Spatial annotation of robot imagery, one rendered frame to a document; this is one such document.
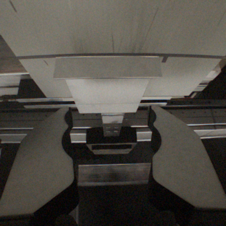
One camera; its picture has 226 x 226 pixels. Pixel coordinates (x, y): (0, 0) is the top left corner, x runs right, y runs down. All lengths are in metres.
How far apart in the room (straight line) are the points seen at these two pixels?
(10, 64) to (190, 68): 0.22
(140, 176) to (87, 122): 0.29
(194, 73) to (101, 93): 0.10
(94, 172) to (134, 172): 0.05
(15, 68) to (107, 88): 0.13
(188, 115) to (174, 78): 0.34
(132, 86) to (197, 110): 0.37
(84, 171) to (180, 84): 0.15
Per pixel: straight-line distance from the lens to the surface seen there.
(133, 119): 0.47
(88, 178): 0.21
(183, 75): 0.19
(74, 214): 0.74
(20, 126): 0.52
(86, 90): 0.20
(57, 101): 0.25
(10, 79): 0.26
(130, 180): 0.21
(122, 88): 0.19
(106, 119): 0.28
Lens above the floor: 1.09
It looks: 20 degrees down
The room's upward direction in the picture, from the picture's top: 178 degrees clockwise
